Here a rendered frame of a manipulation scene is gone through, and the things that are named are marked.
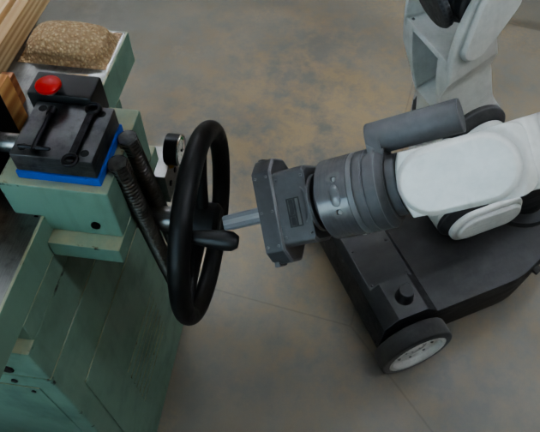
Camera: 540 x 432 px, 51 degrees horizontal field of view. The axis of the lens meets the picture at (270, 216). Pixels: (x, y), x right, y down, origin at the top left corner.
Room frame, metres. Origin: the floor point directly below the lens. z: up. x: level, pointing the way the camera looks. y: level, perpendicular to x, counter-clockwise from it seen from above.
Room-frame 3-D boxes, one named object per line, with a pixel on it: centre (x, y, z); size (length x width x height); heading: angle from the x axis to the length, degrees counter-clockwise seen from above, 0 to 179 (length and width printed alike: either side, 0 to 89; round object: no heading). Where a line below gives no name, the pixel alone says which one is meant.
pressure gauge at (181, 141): (0.73, 0.19, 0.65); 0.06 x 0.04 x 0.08; 172
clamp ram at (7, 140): (0.48, 0.32, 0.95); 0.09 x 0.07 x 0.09; 172
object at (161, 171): (0.75, 0.26, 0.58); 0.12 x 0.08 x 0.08; 82
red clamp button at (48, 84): (0.51, 0.26, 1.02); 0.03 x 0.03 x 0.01
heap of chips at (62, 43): (0.73, 0.31, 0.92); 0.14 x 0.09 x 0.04; 82
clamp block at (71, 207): (0.47, 0.24, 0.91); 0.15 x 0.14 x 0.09; 172
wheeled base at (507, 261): (0.91, -0.49, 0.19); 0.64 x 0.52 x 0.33; 112
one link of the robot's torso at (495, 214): (0.92, -0.52, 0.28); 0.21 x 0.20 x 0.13; 112
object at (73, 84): (0.48, 0.24, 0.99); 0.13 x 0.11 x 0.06; 172
